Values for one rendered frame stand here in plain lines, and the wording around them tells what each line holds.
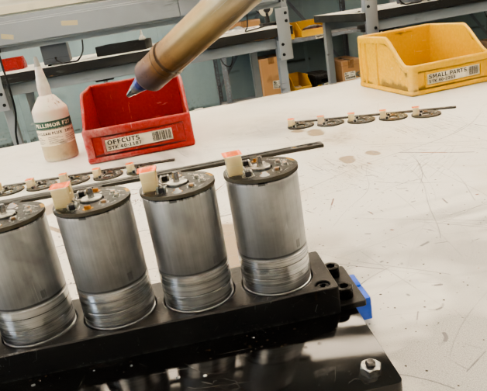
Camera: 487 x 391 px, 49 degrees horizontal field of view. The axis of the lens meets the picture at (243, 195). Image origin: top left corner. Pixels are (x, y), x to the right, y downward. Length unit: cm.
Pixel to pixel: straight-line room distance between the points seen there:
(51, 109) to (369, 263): 38
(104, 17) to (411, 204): 226
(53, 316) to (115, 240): 3
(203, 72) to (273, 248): 452
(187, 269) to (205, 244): 1
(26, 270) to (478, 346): 15
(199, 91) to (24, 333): 452
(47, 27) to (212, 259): 236
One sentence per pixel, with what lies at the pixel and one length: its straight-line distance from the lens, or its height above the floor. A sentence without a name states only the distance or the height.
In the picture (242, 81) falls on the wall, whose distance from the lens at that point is 475.
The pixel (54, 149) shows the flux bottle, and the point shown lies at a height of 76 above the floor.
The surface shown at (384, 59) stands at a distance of 63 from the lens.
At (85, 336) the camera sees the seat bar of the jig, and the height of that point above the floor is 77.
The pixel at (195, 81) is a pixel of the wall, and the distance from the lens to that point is 468.
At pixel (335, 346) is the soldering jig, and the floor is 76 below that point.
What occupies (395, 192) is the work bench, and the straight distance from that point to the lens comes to 32.
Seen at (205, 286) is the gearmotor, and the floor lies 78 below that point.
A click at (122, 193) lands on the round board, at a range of 18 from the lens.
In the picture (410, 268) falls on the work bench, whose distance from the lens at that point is 24.
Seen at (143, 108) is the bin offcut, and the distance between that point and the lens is 61.
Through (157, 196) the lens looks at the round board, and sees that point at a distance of 17.
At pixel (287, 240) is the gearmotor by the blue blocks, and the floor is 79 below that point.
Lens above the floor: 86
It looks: 19 degrees down
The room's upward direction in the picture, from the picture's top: 9 degrees counter-clockwise
